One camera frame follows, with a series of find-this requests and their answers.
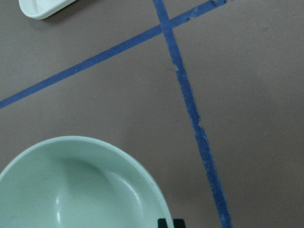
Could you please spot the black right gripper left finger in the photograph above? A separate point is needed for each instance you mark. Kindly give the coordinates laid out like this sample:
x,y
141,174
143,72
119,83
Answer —
x,y
162,223

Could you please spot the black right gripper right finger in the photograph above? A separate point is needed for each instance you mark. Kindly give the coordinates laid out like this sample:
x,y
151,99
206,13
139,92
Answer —
x,y
179,223

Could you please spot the mint green bowl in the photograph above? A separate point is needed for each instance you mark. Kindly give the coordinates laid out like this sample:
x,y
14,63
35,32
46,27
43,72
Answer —
x,y
79,182

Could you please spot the white bear serving tray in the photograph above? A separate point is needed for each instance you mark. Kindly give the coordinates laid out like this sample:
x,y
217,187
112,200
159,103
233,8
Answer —
x,y
41,9

